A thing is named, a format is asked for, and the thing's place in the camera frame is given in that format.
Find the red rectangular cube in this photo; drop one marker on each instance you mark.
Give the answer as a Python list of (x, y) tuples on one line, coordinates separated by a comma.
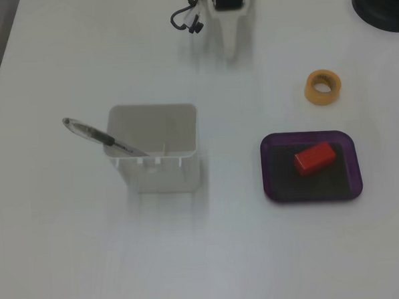
[(315, 158)]

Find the white plastic pen holder box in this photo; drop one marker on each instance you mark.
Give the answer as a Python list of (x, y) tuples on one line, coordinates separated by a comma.
[(161, 178)]

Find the yellow tape roll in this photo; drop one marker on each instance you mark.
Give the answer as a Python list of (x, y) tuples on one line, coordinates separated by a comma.
[(312, 96)]

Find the black round stand base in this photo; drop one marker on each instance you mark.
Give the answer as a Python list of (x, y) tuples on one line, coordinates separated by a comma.
[(379, 6)]

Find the purple tray with black pad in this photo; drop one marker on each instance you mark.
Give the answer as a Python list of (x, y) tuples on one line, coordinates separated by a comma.
[(281, 185)]

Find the black ballpoint pen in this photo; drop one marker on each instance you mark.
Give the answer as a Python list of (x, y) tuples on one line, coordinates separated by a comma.
[(95, 132)]

